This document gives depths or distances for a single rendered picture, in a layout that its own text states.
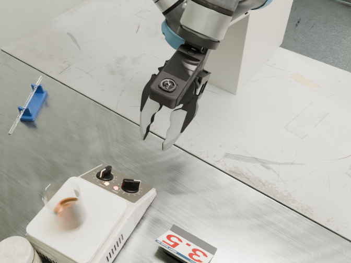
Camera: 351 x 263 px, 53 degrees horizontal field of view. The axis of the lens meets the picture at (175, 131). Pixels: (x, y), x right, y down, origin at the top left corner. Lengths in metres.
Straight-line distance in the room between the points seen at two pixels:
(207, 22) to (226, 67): 0.33
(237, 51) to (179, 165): 0.29
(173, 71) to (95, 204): 0.25
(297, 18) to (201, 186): 2.56
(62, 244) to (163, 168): 0.27
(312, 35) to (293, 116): 2.11
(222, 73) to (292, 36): 2.05
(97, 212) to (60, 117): 0.35
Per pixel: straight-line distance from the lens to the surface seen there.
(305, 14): 3.23
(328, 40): 2.96
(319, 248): 0.70
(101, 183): 0.66
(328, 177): 0.79
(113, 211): 0.59
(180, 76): 0.54
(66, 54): 1.07
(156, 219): 0.68
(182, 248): 0.62
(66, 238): 0.59
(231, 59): 0.85
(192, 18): 0.56
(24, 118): 0.89
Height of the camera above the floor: 1.50
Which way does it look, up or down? 48 degrees down
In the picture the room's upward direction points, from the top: straight up
